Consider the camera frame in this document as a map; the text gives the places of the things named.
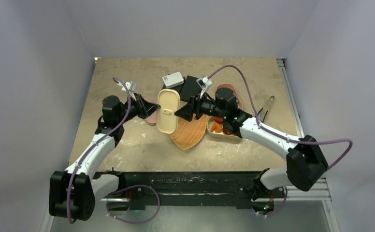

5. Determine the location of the beige lunch box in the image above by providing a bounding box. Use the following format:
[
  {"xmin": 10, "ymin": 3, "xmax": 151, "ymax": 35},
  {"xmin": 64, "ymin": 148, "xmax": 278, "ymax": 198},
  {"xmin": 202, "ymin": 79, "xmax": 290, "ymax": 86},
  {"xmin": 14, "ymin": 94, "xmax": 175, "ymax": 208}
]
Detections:
[{"xmin": 207, "ymin": 116, "xmax": 242, "ymax": 141}]

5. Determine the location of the pink lunch box lid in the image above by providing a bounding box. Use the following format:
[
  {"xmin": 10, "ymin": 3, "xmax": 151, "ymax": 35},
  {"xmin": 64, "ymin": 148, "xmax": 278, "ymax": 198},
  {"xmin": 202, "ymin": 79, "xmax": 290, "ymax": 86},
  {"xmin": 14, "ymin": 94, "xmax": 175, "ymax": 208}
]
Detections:
[{"xmin": 143, "ymin": 96, "xmax": 157, "ymax": 126}]

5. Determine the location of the pink lunch box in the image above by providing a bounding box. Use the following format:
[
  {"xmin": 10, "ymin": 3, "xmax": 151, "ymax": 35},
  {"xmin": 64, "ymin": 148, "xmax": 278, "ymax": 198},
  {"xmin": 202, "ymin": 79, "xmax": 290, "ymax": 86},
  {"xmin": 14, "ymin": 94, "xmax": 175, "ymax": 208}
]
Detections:
[{"xmin": 216, "ymin": 83, "xmax": 243, "ymax": 109}]

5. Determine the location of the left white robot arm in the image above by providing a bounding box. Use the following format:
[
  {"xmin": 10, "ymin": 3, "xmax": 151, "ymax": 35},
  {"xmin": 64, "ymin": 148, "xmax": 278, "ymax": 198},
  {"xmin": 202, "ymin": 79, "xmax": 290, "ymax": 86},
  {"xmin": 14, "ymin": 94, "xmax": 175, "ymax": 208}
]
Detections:
[{"xmin": 48, "ymin": 93, "xmax": 160, "ymax": 223}]

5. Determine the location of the red sausage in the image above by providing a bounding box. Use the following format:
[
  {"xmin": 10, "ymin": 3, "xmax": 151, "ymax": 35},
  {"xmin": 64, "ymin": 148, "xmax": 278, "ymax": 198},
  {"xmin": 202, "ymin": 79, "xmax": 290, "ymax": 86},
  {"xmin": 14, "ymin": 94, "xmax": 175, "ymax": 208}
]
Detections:
[{"xmin": 213, "ymin": 117, "xmax": 223, "ymax": 124}]

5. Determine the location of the right aluminium rail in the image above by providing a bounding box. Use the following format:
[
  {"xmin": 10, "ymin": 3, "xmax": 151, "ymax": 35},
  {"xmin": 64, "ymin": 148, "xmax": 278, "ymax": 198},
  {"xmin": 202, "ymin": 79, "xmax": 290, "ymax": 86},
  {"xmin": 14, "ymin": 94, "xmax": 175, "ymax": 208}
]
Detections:
[{"xmin": 276, "ymin": 59, "xmax": 305, "ymax": 137}]

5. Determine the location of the white small device box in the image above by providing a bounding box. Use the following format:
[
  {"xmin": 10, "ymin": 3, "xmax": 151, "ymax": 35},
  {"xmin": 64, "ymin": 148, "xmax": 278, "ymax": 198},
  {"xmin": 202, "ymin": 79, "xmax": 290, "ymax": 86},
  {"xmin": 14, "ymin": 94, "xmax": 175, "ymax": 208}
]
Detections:
[{"xmin": 162, "ymin": 72, "xmax": 185, "ymax": 88}]

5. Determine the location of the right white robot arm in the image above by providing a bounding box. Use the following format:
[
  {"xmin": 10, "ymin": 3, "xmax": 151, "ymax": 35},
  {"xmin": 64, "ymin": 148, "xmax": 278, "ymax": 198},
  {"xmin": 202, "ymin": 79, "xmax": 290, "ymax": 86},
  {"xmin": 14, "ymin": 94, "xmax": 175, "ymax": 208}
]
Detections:
[{"xmin": 175, "ymin": 88, "xmax": 329, "ymax": 197}]

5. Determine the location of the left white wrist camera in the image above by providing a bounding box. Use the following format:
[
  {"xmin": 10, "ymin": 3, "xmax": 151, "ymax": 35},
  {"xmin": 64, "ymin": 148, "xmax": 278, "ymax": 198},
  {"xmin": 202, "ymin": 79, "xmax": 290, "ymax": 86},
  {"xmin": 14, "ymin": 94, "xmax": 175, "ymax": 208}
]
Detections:
[{"xmin": 121, "ymin": 81, "xmax": 137, "ymax": 93}]

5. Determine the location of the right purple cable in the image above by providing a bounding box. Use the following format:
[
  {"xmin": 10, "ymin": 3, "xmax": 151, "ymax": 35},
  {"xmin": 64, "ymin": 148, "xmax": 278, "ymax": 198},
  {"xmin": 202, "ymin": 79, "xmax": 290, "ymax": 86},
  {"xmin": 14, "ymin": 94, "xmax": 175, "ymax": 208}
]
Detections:
[{"xmin": 207, "ymin": 64, "xmax": 353, "ymax": 170}]

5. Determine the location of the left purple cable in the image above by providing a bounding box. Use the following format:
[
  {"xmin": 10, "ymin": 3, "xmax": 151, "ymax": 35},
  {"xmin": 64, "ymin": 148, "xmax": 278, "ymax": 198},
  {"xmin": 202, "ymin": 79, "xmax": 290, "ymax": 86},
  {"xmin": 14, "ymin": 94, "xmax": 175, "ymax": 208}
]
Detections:
[{"xmin": 66, "ymin": 76, "xmax": 133, "ymax": 224}]

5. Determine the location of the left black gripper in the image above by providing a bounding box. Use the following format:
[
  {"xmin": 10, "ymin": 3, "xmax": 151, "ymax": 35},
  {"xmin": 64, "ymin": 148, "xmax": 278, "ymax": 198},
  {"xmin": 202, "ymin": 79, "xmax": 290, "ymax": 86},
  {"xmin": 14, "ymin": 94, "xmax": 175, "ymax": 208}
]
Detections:
[{"xmin": 116, "ymin": 93, "xmax": 159, "ymax": 125}]

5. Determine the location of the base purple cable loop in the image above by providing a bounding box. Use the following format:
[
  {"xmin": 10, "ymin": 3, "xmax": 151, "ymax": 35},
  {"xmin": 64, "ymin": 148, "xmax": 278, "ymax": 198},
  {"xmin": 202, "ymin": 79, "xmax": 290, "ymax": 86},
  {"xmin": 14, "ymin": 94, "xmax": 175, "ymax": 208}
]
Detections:
[{"xmin": 106, "ymin": 185, "xmax": 161, "ymax": 225}]

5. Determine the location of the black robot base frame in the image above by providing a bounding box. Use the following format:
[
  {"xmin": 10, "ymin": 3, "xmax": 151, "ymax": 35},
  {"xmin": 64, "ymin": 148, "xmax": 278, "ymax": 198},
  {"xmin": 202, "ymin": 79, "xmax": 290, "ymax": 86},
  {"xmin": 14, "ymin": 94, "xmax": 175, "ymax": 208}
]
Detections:
[{"xmin": 105, "ymin": 171, "xmax": 285, "ymax": 211}]

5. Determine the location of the woven bamboo basket tray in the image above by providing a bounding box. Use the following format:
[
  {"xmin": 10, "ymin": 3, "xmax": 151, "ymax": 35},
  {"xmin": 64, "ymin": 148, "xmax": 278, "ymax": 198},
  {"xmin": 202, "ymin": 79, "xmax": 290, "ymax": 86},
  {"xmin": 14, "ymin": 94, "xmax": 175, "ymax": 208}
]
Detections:
[{"xmin": 170, "ymin": 116, "xmax": 208, "ymax": 150}]

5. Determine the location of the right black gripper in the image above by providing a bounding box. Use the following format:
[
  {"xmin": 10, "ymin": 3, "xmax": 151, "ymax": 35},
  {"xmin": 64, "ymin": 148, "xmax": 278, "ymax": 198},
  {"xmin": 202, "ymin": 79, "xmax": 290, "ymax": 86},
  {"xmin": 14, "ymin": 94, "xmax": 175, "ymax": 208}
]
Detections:
[{"xmin": 175, "ymin": 89, "xmax": 226, "ymax": 122}]

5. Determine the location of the beige lunch box lid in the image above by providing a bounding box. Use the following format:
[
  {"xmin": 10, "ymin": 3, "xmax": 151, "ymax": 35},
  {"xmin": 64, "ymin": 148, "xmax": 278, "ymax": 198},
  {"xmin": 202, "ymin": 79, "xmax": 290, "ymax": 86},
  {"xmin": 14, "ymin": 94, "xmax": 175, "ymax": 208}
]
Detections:
[{"xmin": 156, "ymin": 89, "xmax": 180, "ymax": 134}]

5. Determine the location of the right black box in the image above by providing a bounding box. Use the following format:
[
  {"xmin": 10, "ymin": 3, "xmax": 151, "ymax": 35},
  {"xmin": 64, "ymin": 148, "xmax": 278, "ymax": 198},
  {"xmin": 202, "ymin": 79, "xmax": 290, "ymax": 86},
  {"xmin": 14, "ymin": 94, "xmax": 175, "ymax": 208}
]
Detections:
[{"xmin": 179, "ymin": 75, "xmax": 202, "ymax": 102}]

